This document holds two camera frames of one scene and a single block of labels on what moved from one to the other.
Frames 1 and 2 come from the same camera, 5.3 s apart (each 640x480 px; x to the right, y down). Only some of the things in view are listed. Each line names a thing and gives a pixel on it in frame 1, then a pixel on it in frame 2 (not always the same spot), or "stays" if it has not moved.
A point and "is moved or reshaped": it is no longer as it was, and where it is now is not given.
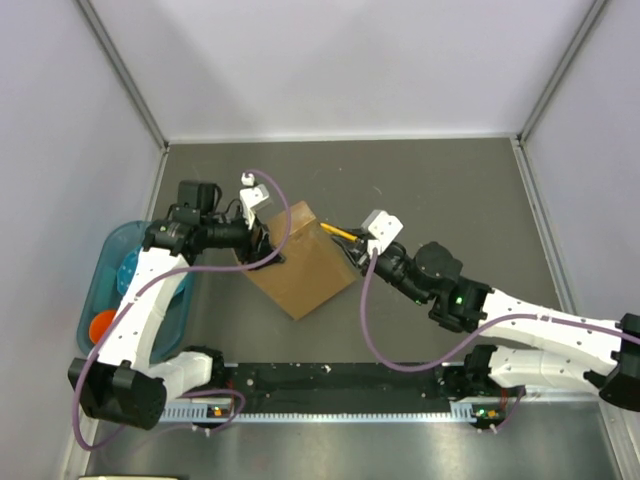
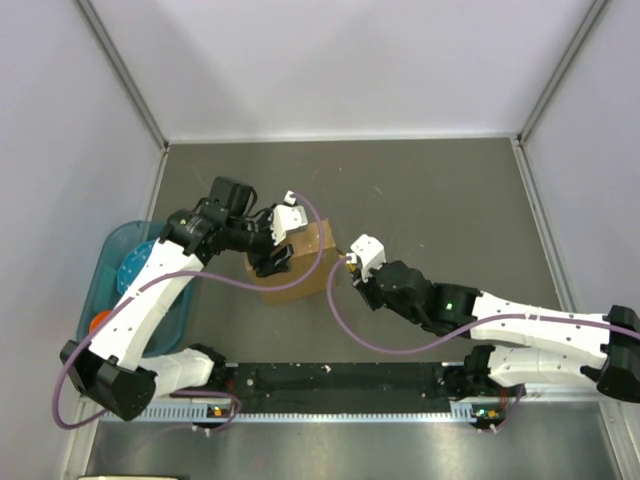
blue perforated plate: (126, 270) stays
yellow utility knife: (338, 232) -> (351, 266)
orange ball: (99, 324) stays
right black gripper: (357, 257) -> (366, 288)
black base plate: (341, 386) stays
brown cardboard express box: (316, 270) is moved or reshaped
